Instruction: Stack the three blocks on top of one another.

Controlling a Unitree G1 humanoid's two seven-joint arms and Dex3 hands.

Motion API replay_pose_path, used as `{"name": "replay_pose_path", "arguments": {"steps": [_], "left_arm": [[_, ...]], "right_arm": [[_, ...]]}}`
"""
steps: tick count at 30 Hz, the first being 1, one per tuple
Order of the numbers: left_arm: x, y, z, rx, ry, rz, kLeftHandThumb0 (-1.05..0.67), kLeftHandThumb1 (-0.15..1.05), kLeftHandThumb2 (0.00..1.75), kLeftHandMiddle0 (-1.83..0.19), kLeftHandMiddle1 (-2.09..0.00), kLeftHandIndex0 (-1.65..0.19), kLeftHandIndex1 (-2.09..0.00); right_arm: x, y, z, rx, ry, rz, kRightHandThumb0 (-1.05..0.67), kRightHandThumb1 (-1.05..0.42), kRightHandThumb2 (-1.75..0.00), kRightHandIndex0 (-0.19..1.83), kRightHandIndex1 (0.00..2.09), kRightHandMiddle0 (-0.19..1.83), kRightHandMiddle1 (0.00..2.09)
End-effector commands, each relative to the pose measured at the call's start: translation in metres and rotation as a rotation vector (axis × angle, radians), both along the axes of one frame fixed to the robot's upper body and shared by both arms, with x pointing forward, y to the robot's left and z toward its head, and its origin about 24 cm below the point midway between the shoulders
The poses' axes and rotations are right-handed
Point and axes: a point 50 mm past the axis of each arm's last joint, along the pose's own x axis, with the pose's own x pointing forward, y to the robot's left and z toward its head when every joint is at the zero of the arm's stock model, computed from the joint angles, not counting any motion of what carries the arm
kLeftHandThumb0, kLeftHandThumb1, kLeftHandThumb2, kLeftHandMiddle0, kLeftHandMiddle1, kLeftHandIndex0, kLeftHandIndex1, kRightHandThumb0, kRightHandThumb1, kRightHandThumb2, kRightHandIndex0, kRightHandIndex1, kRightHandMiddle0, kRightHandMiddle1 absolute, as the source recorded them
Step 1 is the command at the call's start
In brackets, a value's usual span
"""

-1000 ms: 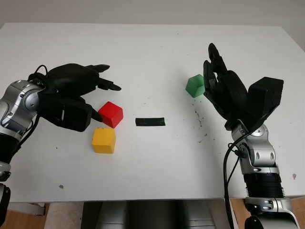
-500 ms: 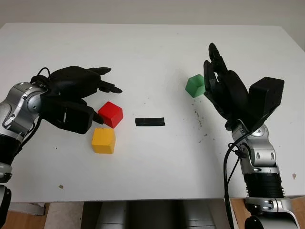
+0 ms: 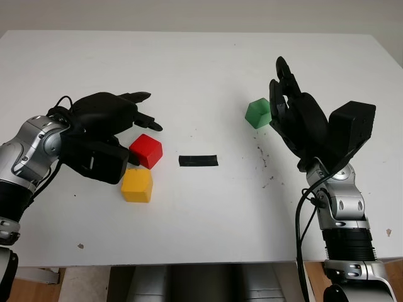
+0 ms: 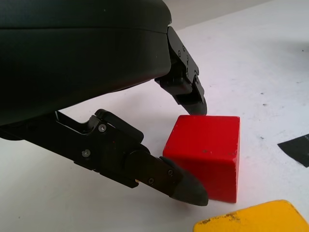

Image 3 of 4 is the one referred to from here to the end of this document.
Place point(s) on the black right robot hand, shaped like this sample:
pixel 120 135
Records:
pixel 305 126

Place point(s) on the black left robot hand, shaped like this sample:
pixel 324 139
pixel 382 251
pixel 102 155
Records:
pixel 104 113

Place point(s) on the green wooden block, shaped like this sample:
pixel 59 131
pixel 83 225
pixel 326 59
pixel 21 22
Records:
pixel 256 113

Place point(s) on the red wooden block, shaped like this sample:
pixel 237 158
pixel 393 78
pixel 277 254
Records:
pixel 145 149

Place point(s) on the yellow wooden block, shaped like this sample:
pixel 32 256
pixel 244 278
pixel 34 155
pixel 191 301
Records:
pixel 135 185

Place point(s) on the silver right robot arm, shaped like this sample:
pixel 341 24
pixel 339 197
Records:
pixel 346 201

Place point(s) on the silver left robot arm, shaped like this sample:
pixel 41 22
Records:
pixel 28 141

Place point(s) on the black tape strip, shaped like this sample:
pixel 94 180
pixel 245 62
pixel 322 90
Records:
pixel 198 160

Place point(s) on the dark grey robot torso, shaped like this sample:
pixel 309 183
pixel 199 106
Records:
pixel 201 283

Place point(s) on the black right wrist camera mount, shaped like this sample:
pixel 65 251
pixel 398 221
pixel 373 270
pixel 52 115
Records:
pixel 352 126

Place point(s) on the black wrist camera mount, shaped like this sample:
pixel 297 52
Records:
pixel 352 126
pixel 100 163

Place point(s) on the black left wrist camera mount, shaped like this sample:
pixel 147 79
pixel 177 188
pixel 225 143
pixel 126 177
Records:
pixel 100 163

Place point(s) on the grey table frame bar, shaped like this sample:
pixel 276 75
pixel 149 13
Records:
pixel 37 276

